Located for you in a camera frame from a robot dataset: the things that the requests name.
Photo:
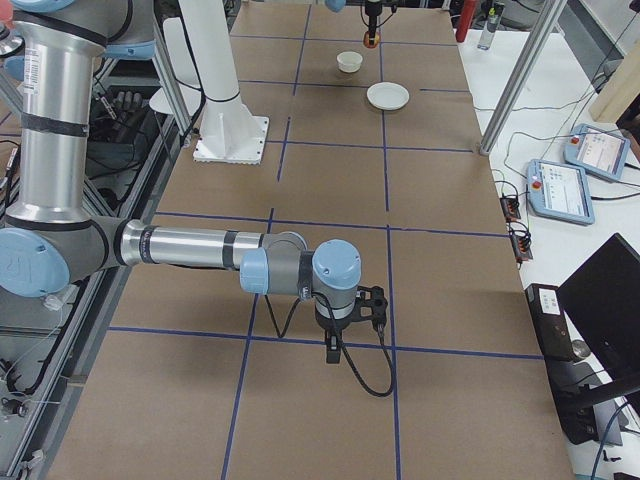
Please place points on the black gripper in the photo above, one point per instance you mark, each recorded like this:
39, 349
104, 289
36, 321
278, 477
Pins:
333, 326

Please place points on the red yellow apple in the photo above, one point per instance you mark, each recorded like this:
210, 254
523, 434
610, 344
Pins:
371, 40

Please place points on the white bowl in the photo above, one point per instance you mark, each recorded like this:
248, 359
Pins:
349, 61

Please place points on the white plate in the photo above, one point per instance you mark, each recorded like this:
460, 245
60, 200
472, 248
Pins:
387, 96

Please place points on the red cylinder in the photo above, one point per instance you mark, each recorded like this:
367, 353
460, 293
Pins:
465, 20

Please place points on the clear water bottle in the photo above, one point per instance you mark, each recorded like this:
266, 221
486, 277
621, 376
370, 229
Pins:
493, 17

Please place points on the black orange connector block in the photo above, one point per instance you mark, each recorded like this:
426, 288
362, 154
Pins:
510, 206
520, 237

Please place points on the black box device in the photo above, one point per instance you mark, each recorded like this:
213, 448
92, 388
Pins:
565, 350

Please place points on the black monitor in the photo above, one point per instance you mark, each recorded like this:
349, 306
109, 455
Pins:
601, 299

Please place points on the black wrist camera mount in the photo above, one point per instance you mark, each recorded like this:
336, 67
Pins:
370, 305

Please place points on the aluminium frame post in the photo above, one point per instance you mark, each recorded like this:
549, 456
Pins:
532, 48

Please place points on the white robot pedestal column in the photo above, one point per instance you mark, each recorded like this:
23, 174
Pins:
229, 132

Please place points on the teach pendant far from post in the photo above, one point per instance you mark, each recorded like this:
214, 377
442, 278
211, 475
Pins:
559, 191

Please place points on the teach pendant near post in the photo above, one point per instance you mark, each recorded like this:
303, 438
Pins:
601, 153

